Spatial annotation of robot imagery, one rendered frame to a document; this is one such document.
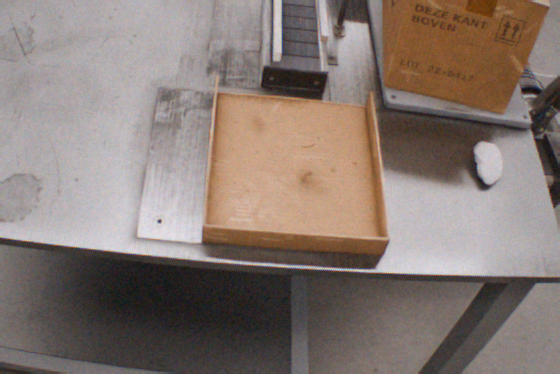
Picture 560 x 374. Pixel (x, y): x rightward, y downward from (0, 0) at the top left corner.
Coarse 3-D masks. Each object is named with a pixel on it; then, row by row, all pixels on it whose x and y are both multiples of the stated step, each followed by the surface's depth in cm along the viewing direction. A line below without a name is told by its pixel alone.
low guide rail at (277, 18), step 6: (276, 0) 122; (276, 6) 121; (276, 12) 120; (276, 18) 119; (276, 24) 118; (276, 30) 117; (276, 36) 115; (276, 42) 114; (276, 48) 113; (276, 54) 113; (276, 60) 114
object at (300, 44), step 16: (272, 0) 128; (288, 0) 129; (304, 0) 129; (272, 16) 125; (288, 16) 125; (304, 16) 126; (272, 32) 122; (288, 32) 122; (304, 32) 123; (272, 48) 119; (288, 48) 119; (304, 48) 120; (272, 64) 116; (288, 64) 117; (304, 64) 117
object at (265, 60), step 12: (264, 0) 131; (264, 12) 129; (264, 24) 124; (264, 36) 121; (264, 48) 119; (324, 48) 121; (264, 60) 117; (324, 60) 119; (264, 72) 116; (276, 72) 116; (288, 72) 116; (300, 72) 116; (324, 72) 117; (264, 84) 119; (276, 84) 119; (288, 84) 119; (300, 84) 119; (312, 84) 119; (324, 84) 118
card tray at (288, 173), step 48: (240, 96) 117; (240, 144) 110; (288, 144) 111; (336, 144) 113; (240, 192) 104; (288, 192) 105; (336, 192) 107; (384, 192) 103; (240, 240) 98; (288, 240) 98; (336, 240) 98; (384, 240) 98
